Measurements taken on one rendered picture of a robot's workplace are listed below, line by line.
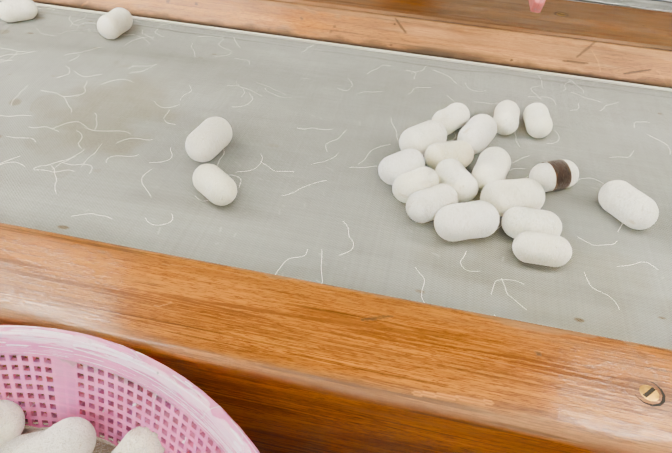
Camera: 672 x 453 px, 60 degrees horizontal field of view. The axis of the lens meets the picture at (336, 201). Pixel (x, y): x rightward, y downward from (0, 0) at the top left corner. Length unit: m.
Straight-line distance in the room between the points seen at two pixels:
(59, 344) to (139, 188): 0.14
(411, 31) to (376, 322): 0.33
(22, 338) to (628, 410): 0.24
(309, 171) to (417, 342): 0.16
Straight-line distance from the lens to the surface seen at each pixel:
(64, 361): 0.27
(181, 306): 0.27
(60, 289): 0.29
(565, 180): 0.39
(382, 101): 0.46
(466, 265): 0.33
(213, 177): 0.34
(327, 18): 0.55
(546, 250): 0.33
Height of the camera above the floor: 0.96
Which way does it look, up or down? 39 degrees down
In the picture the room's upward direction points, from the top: 4 degrees clockwise
